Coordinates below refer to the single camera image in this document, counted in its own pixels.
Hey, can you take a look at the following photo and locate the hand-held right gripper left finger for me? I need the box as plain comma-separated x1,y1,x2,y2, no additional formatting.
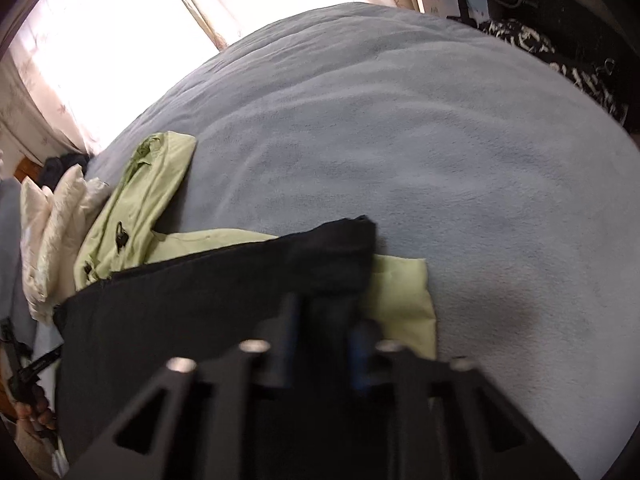
65,292,306,480

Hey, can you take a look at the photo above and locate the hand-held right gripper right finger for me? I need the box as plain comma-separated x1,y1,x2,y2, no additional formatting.
350,320,581,480

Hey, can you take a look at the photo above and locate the green and black hooded jacket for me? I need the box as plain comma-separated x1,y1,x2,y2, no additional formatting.
52,131,438,480

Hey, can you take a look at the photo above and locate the person's left hand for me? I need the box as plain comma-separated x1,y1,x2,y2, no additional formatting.
15,399,59,434

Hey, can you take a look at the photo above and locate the white puffy jacket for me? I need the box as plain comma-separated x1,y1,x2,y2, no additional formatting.
20,165,111,326

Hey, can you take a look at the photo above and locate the brown wooden furniture piece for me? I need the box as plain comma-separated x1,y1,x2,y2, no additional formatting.
14,157,46,186

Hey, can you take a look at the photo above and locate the black and white patterned cloth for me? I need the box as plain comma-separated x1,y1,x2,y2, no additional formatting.
480,19,628,126

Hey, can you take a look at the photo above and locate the white cardboard box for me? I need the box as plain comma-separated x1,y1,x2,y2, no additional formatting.
420,0,463,17

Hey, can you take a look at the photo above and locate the black bag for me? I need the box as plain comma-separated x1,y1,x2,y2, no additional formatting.
430,0,640,126

